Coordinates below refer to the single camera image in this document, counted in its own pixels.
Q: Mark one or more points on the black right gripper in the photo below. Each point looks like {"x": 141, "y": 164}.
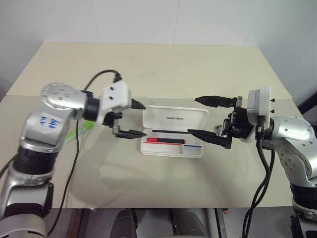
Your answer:
{"x": 239, "y": 124}

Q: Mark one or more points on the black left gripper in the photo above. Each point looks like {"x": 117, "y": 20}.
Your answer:
{"x": 116, "y": 116}

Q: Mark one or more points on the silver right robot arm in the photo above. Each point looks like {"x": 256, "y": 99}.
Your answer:
{"x": 294, "y": 131}

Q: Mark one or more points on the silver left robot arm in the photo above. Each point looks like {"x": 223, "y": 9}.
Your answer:
{"x": 57, "y": 99}

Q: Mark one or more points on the red and black marker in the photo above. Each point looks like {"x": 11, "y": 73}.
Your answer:
{"x": 152, "y": 140}

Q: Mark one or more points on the blue marker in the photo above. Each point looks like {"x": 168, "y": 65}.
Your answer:
{"x": 193, "y": 146}

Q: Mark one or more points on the white plastic pencil case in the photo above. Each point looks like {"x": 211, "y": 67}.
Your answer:
{"x": 173, "y": 114}

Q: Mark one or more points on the green marker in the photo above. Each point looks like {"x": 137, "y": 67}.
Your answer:
{"x": 88, "y": 125}

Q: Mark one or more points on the thin black pen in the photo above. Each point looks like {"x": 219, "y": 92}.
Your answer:
{"x": 171, "y": 131}

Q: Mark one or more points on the dark object beside table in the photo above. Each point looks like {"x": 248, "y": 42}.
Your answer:
{"x": 309, "y": 102}

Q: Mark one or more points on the black upright bar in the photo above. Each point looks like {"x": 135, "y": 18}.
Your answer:
{"x": 220, "y": 223}

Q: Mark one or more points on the dark rounded shape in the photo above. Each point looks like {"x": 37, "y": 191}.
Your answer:
{"x": 188, "y": 223}
{"x": 126, "y": 223}

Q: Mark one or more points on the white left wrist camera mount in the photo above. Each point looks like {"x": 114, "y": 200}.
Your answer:
{"x": 119, "y": 98}

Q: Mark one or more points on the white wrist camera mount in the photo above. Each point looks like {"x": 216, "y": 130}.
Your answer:
{"x": 265, "y": 101}
{"x": 119, "y": 98}

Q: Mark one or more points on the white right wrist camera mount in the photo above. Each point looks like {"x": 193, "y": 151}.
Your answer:
{"x": 265, "y": 101}

